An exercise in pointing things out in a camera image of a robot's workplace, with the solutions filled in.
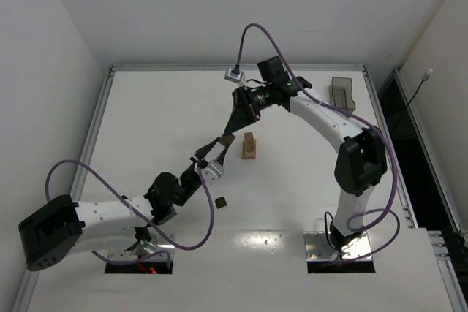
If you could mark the medium brown wood block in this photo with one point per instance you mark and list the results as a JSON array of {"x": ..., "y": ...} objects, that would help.
[{"x": 249, "y": 142}]

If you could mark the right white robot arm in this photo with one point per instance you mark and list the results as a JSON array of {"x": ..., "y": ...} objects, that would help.
[{"x": 361, "y": 160}]

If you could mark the dark transparent plastic bin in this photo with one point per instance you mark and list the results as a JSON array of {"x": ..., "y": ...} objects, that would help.
[{"x": 340, "y": 93}]

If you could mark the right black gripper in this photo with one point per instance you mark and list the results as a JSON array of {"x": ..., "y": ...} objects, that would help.
[{"x": 243, "y": 106}]

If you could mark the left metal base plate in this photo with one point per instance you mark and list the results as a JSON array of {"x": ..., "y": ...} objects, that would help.
[{"x": 157, "y": 249}]

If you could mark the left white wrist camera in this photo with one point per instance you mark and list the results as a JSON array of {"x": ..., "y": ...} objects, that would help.
[{"x": 212, "y": 172}]

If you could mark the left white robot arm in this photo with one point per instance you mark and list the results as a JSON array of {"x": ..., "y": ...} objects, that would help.
[{"x": 63, "y": 226}]

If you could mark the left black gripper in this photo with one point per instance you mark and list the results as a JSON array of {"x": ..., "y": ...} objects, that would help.
[{"x": 197, "y": 164}]

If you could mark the metal base plate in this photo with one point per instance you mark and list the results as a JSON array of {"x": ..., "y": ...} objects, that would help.
[
  {"x": 318, "y": 250},
  {"x": 157, "y": 249}
]

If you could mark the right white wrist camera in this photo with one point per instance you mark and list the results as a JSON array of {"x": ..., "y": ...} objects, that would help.
[{"x": 234, "y": 75}]

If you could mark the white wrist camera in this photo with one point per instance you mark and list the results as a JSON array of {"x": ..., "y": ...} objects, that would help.
[
  {"x": 212, "y": 172},
  {"x": 234, "y": 75}
]

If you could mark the dark arch wood block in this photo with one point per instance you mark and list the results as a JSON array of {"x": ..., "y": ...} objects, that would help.
[{"x": 227, "y": 139}]

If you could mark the light long wood block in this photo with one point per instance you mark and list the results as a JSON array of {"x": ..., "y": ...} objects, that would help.
[
  {"x": 254, "y": 153},
  {"x": 245, "y": 154}
]

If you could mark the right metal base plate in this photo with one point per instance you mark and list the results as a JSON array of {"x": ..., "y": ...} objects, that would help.
[{"x": 318, "y": 250}]

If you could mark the black wall cable white plug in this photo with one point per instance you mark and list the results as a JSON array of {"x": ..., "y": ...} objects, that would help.
[{"x": 427, "y": 74}]

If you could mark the small dark wood block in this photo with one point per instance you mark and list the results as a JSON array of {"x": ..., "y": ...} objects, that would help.
[{"x": 220, "y": 202}]

